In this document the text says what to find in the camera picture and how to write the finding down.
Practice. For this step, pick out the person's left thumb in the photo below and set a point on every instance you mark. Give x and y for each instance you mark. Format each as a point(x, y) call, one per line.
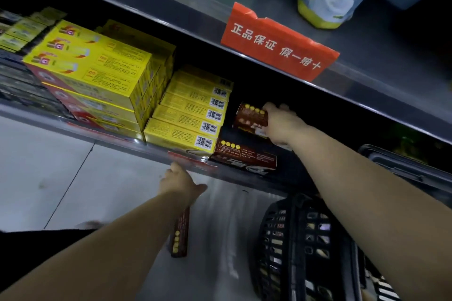
point(200, 189)

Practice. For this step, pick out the red shelf edge label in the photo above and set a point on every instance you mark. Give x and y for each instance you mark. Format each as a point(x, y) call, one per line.
point(190, 160)

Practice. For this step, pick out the metal shelf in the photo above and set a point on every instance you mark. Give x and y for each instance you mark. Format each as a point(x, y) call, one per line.
point(116, 142)
point(197, 8)

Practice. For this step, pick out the person's right hand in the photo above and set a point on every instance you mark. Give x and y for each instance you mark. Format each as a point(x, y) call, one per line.
point(282, 124)

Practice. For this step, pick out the person's right fingers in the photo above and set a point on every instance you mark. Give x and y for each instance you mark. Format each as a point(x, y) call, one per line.
point(273, 107)

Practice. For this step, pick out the person's left forearm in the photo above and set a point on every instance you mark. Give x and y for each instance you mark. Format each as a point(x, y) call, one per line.
point(99, 255)

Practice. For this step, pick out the row of yellow barcode boxes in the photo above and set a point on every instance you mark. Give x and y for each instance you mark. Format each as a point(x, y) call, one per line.
point(190, 113)

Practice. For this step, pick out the black plastic shopping basket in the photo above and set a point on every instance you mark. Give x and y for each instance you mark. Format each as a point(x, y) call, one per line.
point(303, 251)

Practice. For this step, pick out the upper metal shelf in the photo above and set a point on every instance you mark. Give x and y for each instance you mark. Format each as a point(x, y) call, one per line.
point(197, 8)

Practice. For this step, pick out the slim brown box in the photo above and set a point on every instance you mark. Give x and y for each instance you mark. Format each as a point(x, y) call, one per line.
point(180, 233)

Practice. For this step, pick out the row of yellow-green packets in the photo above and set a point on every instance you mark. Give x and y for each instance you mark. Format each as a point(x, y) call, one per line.
point(24, 27)

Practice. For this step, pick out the lower metal shelf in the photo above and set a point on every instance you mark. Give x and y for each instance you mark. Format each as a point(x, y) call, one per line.
point(116, 142)

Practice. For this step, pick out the brown box with yellow dots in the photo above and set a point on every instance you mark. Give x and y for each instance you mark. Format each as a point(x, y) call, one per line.
point(250, 119)
point(243, 156)

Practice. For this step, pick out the red paper sign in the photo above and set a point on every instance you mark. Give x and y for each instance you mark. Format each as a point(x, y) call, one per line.
point(279, 41)

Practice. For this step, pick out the person's left hand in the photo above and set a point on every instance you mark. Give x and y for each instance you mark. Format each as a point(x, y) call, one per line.
point(180, 184)

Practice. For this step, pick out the person's right forearm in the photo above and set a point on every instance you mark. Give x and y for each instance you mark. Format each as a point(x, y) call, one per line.
point(370, 202)

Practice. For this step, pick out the stack of yellow red boxes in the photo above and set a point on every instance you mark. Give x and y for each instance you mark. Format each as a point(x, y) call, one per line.
point(102, 68)

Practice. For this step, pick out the stack of dark flat boxes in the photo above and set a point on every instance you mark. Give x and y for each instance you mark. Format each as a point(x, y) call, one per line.
point(24, 85)

